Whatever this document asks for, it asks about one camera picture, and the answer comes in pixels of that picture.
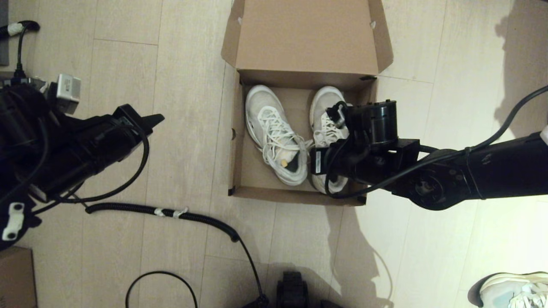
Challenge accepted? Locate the brown cardboard shoe box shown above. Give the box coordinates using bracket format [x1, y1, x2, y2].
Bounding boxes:
[221, 0, 393, 207]

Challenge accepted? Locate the black taped power cord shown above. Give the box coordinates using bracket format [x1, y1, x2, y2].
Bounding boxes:
[0, 21, 40, 80]

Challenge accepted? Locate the grey power supply unit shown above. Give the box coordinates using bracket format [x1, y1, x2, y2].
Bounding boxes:
[2, 76, 51, 92]

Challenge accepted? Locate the black corrugated taped cable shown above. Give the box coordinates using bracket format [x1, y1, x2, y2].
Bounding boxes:
[71, 195, 269, 308]

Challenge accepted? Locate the white teal worn sneaker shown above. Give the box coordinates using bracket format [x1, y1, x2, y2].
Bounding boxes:
[469, 272, 548, 308]

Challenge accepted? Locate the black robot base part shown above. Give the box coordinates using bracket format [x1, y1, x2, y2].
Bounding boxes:
[276, 271, 309, 308]

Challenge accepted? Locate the thin black cable loop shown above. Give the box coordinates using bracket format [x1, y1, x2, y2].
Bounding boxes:
[126, 271, 199, 308]

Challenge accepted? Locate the white mesh sneaker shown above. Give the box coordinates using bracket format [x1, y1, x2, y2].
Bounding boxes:
[245, 85, 310, 187]
[309, 86, 358, 194]

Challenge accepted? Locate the white arm cable clip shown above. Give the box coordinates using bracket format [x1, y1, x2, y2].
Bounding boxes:
[1, 203, 25, 241]

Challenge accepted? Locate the plain brown cardboard carton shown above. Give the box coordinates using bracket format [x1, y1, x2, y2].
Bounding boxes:
[0, 247, 37, 308]

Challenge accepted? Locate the dark grey panel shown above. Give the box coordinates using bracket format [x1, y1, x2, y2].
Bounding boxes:
[0, 0, 10, 67]

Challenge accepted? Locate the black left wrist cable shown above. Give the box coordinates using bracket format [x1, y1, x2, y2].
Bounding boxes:
[43, 124, 150, 204]

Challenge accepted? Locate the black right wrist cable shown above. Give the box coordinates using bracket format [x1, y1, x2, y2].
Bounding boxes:
[324, 86, 548, 199]

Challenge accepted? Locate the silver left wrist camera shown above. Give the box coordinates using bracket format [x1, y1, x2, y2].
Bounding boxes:
[49, 74, 82, 115]

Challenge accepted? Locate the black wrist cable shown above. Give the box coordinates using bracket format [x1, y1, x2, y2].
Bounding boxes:
[324, 86, 548, 199]
[43, 124, 150, 204]

